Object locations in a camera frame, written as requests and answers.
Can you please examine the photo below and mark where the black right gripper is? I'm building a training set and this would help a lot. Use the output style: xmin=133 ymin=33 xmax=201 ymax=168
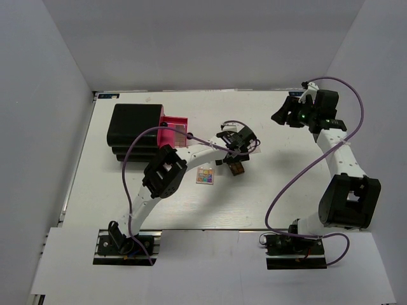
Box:
xmin=271 ymin=96 xmax=318 ymax=128

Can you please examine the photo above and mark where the clear false eyelash box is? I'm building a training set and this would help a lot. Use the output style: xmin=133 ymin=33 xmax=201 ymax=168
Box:
xmin=251 ymin=146 xmax=261 ymax=154

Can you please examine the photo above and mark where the long brown eyeshadow palette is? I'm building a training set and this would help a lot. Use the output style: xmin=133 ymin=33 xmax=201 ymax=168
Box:
xmin=228 ymin=162 xmax=245 ymax=177

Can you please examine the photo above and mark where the mirrored pink eyeshadow palette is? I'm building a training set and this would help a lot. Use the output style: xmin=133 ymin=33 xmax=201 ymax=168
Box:
xmin=174 ymin=125 xmax=188 ymax=148

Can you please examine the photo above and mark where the pink black makeup drawer organizer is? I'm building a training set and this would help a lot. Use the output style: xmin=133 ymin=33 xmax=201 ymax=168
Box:
xmin=107 ymin=104 xmax=188 ymax=162

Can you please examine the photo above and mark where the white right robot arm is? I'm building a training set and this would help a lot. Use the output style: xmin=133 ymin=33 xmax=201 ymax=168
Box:
xmin=271 ymin=90 xmax=381 ymax=254

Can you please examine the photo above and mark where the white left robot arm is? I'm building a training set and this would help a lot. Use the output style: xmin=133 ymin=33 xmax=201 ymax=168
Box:
xmin=107 ymin=125 xmax=260 ymax=254

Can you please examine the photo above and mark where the colourful glitter eyeshadow palette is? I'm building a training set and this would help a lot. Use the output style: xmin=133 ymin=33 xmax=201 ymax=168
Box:
xmin=196 ymin=167 xmax=214 ymax=185

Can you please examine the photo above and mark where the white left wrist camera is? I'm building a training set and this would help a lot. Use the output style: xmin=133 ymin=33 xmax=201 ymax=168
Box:
xmin=221 ymin=121 xmax=238 ymax=133

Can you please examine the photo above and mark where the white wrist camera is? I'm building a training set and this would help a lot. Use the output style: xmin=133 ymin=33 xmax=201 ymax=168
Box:
xmin=299 ymin=81 xmax=319 ymax=104
xmin=221 ymin=121 xmax=238 ymax=133

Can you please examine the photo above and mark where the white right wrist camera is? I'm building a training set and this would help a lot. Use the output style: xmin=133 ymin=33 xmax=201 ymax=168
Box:
xmin=299 ymin=81 xmax=319 ymax=104

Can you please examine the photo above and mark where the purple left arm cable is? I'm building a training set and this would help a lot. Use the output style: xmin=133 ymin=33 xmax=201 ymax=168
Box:
xmin=121 ymin=119 xmax=258 ymax=266

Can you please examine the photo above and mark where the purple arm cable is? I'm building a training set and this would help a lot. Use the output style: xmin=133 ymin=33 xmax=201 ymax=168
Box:
xmin=264 ymin=76 xmax=365 ymax=267
xmin=121 ymin=119 xmax=258 ymax=266

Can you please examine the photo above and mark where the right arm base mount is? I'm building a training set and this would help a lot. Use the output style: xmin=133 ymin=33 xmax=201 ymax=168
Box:
xmin=259 ymin=234 xmax=327 ymax=270

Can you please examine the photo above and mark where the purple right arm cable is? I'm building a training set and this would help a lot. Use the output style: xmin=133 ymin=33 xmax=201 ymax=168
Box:
xmin=264 ymin=76 xmax=365 ymax=267

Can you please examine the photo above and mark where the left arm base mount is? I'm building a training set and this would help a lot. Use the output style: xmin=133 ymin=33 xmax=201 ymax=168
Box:
xmin=93 ymin=230 xmax=162 ymax=266

